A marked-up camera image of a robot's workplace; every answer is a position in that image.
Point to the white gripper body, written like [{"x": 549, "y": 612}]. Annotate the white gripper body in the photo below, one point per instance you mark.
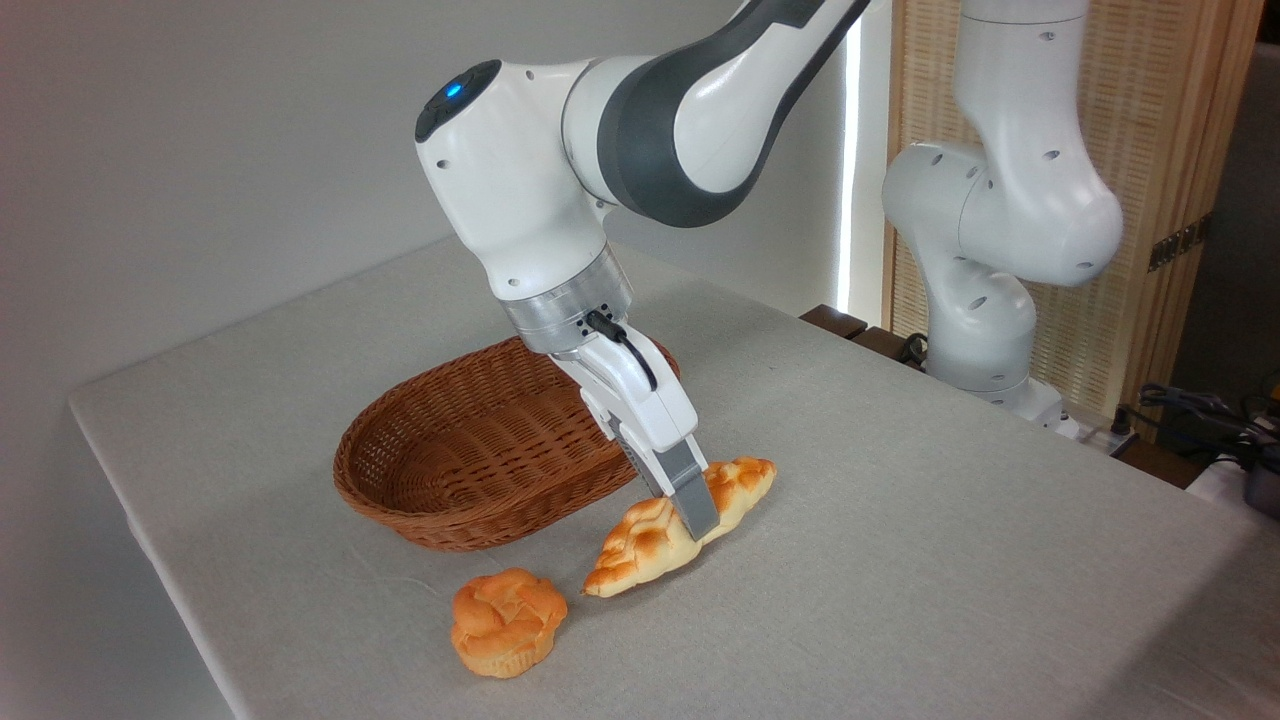
[{"x": 645, "y": 395}]

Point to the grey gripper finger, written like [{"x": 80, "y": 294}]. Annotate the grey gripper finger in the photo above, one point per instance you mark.
[{"x": 690, "y": 490}]

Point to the long braided bread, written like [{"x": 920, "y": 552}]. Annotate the long braided bread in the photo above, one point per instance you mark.
[{"x": 640, "y": 545}]

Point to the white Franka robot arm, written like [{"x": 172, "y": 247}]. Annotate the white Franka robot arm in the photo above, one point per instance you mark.
[{"x": 520, "y": 200}]

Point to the round knotted bread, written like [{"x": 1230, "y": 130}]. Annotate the round knotted bread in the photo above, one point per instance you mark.
[{"x": 505, "y": 620}]

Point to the brown wicker basket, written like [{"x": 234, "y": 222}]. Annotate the brown wicker basket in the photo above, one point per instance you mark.
[{"x": 450, "y": 450}]

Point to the white power strip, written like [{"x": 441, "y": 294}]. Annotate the white power strip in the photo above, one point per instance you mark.
[{"x": 1095, "y": 435}]

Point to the metal screen hinge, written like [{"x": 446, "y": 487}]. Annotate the metal screen hinge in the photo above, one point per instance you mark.
[{"x": 1180, "y": 243}]

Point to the wooden folding screen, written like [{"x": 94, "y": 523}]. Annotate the wooden folding screen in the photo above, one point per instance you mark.
[{"x": 1150, "y": 120}]

